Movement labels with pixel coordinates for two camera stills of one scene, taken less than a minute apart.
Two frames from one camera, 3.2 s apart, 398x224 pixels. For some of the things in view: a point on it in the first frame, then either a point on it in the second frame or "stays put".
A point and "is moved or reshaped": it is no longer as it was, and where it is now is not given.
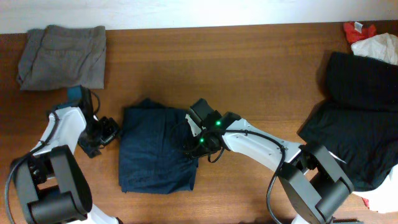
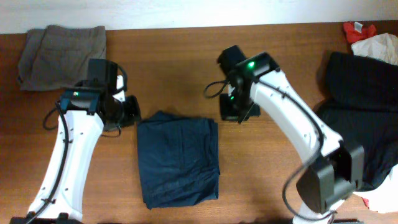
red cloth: x=352 y=35 stays put
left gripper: x=106 y=132 → x=131 y=111
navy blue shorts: x=152 y=158 is moved or reshaped
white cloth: x=384 y=46 stays put
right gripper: x=193 y=149 → x=230 y=109
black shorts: x=362 y=82 stays put
